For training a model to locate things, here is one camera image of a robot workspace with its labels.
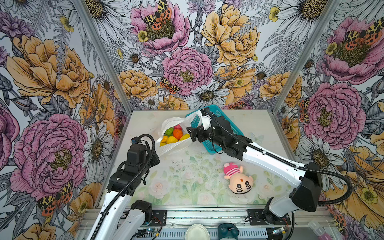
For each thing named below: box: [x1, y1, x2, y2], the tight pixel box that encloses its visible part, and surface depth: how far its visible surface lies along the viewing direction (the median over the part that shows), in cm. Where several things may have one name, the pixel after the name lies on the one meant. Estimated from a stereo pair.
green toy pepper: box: [164, 127, 174, 136], surface depth 104 cm
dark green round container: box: [217, 222, 240, 240], surface depth 65 cm
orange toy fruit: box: [173, 125, 184, 141], surface depth 103 cm
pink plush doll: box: [223, 162, 254, 194], surface depth 81 cm
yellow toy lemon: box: [166, 136, 179, 144], surface depth 101 cm
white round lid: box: [185, 223, 210, 240], surface depth 71 cm
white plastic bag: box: [155, 111, 202, 158], surface depth 89 cm
